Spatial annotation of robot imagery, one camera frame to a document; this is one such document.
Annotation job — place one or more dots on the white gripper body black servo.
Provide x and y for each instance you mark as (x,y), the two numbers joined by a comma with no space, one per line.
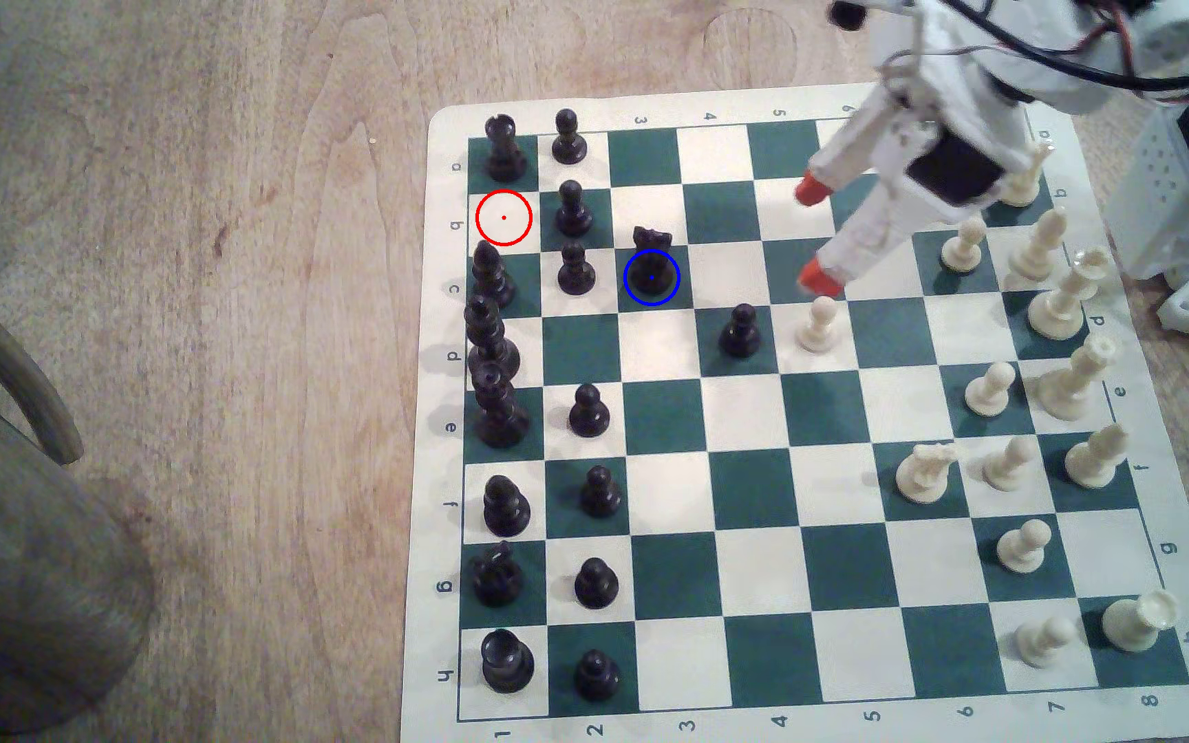
(951,173)

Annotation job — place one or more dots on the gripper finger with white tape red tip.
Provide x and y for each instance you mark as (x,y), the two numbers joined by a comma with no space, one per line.
(863,243)
(868,134)

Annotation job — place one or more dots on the black knight chess piece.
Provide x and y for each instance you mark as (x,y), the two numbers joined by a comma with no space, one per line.
(651,274)
(497,580)

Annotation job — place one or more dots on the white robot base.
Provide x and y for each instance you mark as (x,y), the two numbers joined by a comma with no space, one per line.
(1152,206)

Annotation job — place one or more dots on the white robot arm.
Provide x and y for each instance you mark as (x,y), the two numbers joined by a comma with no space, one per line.
(1069,52)

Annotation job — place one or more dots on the white knight chess piece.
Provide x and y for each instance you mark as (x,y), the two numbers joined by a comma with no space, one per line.
(923,477)
(1026,191)

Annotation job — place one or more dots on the white pawn chess piece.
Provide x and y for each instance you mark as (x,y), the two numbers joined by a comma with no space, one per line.
(1041,645)
(816,328)
(963,251)
(989,394)
(1022,549)
(1009,466)

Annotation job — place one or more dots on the white bishop chess piece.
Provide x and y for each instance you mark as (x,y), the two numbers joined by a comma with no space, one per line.
(1095,461)
(1036,253)

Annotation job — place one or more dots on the black pawn chess piece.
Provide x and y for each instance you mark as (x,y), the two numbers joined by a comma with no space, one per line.
(574,215)
(596,677)
(589,413)
(739,333)
(596,586)
(576,274)
(569,144)
(602,495)

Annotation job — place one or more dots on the white queen chess piece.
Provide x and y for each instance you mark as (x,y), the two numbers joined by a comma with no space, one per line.
(1057,310)

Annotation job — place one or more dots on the white king chess piece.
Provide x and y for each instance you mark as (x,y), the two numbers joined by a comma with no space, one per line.
(1067,387)

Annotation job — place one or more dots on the green white chess board mat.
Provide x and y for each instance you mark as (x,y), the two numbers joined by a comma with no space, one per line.
(863,495)

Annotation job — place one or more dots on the black rook chess piece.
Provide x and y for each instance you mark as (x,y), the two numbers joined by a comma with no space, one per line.
(507,660)
(505,155)

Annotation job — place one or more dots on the black bishop chess piece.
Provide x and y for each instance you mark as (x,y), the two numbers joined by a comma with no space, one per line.
(506,508)
(492,284)

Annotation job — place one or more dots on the black queen chess piece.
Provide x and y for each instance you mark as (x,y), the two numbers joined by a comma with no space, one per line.
(491,346)

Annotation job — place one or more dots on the black king chess piece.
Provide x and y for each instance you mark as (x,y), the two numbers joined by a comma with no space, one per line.
(500,418)

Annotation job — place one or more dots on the white rook chess piece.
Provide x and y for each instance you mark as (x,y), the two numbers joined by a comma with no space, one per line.
(1131,622)

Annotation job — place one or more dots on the curved wooden chair bar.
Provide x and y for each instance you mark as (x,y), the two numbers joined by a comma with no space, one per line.
(6,361)

